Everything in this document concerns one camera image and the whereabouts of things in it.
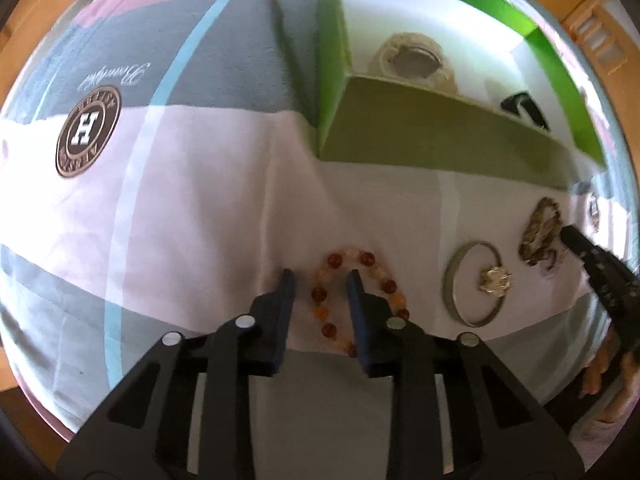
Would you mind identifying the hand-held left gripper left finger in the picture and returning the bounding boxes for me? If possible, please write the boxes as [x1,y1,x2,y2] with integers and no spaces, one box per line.
[57,268,297,480]

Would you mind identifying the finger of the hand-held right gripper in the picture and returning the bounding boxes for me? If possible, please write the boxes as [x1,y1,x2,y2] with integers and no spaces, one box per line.
[559,226,640,317]

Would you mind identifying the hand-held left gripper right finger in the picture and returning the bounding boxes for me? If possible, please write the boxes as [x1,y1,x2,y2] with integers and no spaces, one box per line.
[346,269,586,480]

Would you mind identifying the amber beaded bracelet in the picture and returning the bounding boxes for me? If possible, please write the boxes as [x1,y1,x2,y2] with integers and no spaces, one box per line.
[310,246,412,359]

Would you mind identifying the gold chain necklace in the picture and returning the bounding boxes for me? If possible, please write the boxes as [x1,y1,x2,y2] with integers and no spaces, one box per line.
[517,197,569,277]

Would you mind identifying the green cardboard box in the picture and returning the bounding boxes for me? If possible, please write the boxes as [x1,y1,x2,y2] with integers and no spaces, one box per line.
[315,0,610,192]

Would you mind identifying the person's right forearm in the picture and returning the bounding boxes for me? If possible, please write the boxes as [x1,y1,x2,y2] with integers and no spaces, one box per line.
[567,391,640,458]

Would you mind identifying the person's right hand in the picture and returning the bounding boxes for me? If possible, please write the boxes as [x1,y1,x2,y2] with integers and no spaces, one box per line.
[580,327,640,403]

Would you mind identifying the small metal pendant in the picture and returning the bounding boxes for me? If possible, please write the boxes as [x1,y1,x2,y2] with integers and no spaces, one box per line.
[586,192,602,234]

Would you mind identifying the gold brooch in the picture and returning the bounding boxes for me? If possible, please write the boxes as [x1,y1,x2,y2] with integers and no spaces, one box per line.
[476,264,516,296]

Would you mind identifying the silver metal bangle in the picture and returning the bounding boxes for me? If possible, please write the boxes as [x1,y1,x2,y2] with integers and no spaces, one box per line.
[442,241,507,329]

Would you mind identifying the plaid printed bedsheet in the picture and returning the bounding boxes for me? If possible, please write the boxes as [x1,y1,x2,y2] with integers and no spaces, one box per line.
[0,0,640,441]

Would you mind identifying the black hair clip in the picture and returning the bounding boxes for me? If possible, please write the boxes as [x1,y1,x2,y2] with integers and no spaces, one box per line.
[499,91,552,133]

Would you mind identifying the wooden slatted chair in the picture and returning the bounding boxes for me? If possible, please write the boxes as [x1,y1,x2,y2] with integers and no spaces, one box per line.
[561,0,632,77]

